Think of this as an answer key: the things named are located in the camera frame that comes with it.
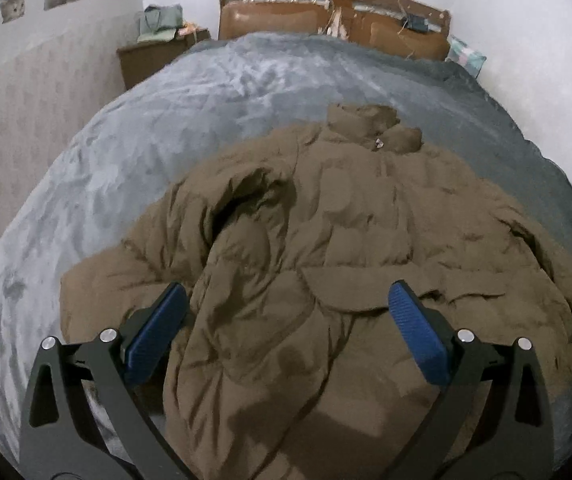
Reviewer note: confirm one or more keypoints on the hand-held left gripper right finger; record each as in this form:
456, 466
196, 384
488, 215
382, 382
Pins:
416, 330

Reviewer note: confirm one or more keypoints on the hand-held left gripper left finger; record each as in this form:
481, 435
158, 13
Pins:
158, 327

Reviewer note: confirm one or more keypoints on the brown padded coat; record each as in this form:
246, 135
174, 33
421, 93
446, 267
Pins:
316, 220

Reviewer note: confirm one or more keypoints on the grey plush blanket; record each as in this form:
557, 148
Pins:
191, 100

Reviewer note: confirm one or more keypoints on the plaid pillow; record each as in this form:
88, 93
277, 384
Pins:
468, 55

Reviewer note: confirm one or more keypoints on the brown wooden nightstand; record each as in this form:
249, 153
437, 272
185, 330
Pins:
146, 62

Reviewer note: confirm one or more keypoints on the orange pink small item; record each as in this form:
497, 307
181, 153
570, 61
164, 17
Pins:
189, 28

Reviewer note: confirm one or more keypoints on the green bag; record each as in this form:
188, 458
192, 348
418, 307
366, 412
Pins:
158, 22

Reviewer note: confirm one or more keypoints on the black device on headboard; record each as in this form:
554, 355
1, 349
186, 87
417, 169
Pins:
416, 23

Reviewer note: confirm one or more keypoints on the wooden bed headboard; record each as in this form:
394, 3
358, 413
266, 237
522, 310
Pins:
286, 17

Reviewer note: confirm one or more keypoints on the tabby kitten wall sticker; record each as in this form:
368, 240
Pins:
13, 5

